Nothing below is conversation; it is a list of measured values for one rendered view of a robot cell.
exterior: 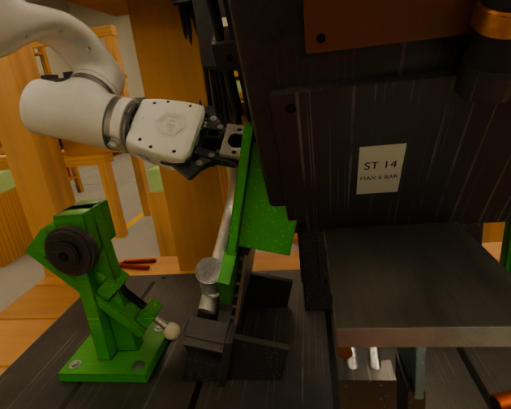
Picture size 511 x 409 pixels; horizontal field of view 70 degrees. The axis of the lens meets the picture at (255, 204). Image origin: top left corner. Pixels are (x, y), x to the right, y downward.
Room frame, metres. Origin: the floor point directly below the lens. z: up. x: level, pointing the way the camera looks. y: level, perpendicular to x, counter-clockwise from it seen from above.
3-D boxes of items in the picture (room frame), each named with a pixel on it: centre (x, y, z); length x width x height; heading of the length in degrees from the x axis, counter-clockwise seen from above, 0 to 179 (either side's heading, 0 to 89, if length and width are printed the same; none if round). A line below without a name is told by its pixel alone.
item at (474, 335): (0.41, -0.16, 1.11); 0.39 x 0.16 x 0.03; 171
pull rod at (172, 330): (0.51, 0.17, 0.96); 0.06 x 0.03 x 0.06; 81
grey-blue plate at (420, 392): (0.35, -0.16, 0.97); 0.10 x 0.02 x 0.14; 171
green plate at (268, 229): (0.48, -0.02, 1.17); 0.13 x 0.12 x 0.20; 81
